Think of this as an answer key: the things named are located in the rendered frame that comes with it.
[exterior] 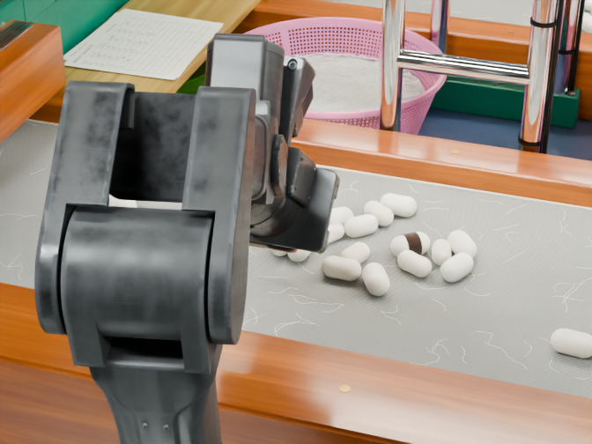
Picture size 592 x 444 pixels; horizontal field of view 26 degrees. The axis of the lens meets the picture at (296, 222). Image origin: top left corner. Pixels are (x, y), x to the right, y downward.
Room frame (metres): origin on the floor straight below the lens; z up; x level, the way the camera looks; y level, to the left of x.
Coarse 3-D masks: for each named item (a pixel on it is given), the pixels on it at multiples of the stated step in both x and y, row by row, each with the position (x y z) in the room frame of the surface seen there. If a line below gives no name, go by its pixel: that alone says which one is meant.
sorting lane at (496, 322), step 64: (0, 192) 1.11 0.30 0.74; (384, 192) 1.11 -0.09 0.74; (448, 192) 1.11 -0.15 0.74; (0, 256) 0.99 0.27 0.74; (256, 256) 0.99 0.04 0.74; (320, 256) 0.99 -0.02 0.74; (384, 256) 0.99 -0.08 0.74; (512, 256) 0.99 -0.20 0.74; (576, 256) 0.99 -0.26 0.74; (256, 320) 0.89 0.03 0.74; (320, 320) 0.89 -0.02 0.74; (384, 320) 0.89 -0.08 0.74; (448, 320) 0.89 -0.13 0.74; (512, 320) 0.89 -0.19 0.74; (576, 320) 0.89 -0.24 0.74; (576, 384) 0.81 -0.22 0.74
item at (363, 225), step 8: (360, 216) 1.03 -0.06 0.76; (368, 216) 1.03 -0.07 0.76; (344, 224) 1.03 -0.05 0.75; (352, 224) 1.02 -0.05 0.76; (360, 224) 1.02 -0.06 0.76; (368, 224) 1.03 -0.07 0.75; (376, 224) 1.03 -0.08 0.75; (352, 232) 1.02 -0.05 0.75; (360, 232) 1.02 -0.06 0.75; (368, 232) 1.02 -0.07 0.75
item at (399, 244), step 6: (420, 234) 1.00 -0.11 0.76; (396, 240) 0.99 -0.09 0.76; (402, 240) 0.99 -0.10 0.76; (426, 240) 0.99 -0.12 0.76; (390, 246) 0.99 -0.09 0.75; (396, 246) 0.98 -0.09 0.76; (402, 246) 0.98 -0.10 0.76; (408, 246) 0.98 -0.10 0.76; (426, 246) 0.99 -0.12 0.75; (396, 252) 0.98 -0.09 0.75
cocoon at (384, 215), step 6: (366, 204) 1.06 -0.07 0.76; (372, 204) 1.06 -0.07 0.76; (378, 204) 1.05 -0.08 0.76; (366, 210) 1.05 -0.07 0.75; (372, 210) 1.05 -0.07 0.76; (378, 210) 1.05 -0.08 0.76; (384, 210) 1.05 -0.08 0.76; (390, 210) 1.05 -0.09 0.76; (378, 216) 1.04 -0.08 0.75; (384, 216) 1.04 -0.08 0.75; (390, 216) 1.04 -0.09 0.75; (378, 222) 1.04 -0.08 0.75; (384, 222) 1.04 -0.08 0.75; (390, 222) 1.04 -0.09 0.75
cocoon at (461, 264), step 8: (456, 256) 0.96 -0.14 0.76; (464, 256) 0.96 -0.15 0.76; (448, 264) 0.95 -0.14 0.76; (456, 264) 0.95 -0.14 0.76; (464, 264) 0.95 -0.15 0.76; (472, 264) 0.96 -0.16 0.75; (440, 272) 0.95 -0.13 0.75; (448, 272) 0.94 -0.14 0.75; (456, 272) 0.94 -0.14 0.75; (464, 272) 0.95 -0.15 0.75; (448, 280) 0.94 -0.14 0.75; (456, 280) 0.95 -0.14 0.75
